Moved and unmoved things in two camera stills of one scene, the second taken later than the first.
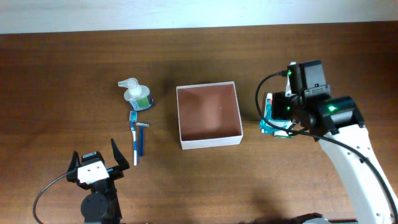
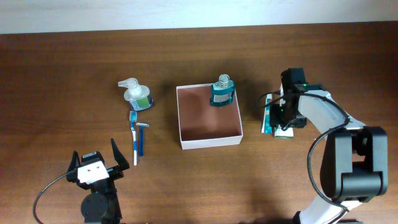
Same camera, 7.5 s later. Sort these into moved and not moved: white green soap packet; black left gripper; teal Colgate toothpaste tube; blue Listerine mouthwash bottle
Moved: blue Listerine mouthwash bottle
Not moved: black left gripper; white green soap packet; teal Colgate toothpaste tube
